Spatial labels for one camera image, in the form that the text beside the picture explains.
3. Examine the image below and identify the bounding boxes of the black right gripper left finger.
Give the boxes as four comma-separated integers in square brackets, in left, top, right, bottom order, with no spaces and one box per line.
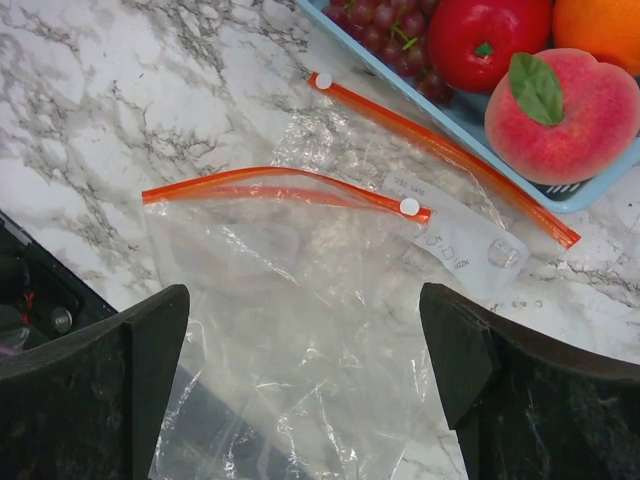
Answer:
[1,285,190,479]

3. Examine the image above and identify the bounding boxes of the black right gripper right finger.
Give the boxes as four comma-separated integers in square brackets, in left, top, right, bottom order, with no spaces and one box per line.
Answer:
[419,283,639,479]

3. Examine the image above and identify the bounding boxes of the clear zip bag orange zipper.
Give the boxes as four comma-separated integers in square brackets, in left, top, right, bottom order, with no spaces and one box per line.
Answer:
[142,167,431,479]

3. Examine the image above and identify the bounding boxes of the pink peach with leaf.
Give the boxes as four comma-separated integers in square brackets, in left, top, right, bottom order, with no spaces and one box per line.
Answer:
[484,48,639,185]

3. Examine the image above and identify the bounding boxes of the bright red apple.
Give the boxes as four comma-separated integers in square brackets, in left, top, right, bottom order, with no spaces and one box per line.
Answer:
[428,0,552,94]

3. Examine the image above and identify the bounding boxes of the orange fruit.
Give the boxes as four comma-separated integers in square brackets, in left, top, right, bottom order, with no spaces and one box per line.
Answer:
[552,0,639,77]

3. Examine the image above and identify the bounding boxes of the red grape bunch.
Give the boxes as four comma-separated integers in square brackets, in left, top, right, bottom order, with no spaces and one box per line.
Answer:
[322,0,453,106]

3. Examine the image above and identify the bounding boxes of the light blue plastic basket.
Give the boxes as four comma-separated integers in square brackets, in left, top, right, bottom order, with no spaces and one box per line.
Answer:
[296,0,639,213]

